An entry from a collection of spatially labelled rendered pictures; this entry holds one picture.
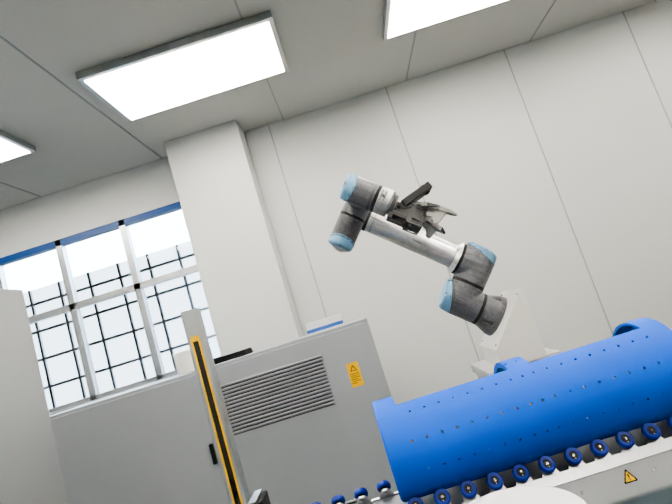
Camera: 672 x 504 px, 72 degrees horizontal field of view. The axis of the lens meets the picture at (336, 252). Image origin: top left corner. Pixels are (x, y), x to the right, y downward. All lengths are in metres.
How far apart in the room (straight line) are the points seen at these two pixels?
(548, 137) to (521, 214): 0.76
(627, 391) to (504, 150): 3.32
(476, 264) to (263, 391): 1.52
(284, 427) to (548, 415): 1.88
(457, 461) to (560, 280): 3.26
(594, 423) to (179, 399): 2.34
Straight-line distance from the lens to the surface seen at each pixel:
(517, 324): 2.11
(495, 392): 1.42
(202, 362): 1.84
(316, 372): 2.90
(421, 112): 4.55
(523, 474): 1.48
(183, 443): 3.17
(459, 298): 2.17
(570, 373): 1.47
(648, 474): 1.60
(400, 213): 1.48
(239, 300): 3.97
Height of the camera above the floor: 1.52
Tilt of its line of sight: 7 degrees up
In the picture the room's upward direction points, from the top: 17 degrees counter-clockwise
